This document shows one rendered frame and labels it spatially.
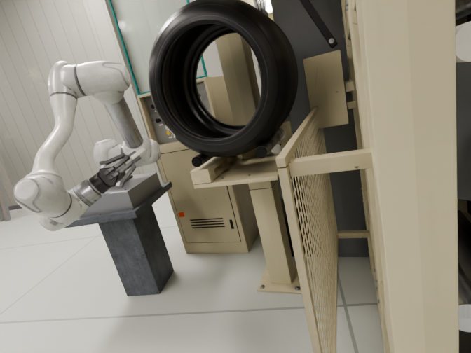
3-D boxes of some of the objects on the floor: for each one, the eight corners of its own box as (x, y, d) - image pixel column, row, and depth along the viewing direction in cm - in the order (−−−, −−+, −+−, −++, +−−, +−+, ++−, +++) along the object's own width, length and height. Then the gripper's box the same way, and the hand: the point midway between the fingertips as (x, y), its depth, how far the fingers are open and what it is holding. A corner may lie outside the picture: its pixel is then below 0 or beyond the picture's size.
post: (274, 270, 183) (159, -249, 115) (295, 271, 177) (187, -273, 109) (270, 284, 171) (139, -285, 103) (291, 285, 166) (169, -314, 98)
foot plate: (267, 264, 191) (266, 261, 191) (307, 264, 181) (307, 261, 180) (256, 291, 168) (256, 288, 167) (302, 293, 157) (301, 291, 157)
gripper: (86, 175, 111) (135, 138, 117) (108, 200, 111) (156, 162, 117) (80, 172, 104) (133, 133, 109) (104, 199, 104) (155, 159, 110)
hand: (138, 153), depth 112 cm, fingers closed
